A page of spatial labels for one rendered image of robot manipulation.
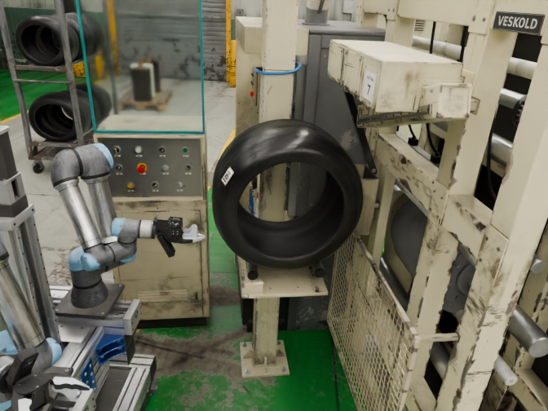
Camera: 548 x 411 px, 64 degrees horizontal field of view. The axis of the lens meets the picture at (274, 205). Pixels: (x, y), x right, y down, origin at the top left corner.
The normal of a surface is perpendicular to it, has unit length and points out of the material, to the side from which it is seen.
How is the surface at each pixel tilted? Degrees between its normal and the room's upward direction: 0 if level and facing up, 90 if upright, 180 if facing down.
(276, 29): 90
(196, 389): 0
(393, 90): 90
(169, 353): 0
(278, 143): 44
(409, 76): 90
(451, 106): 72
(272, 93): 90
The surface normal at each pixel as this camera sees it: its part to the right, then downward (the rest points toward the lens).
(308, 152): 0.16, 0.26
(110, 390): 0.04, -0.90
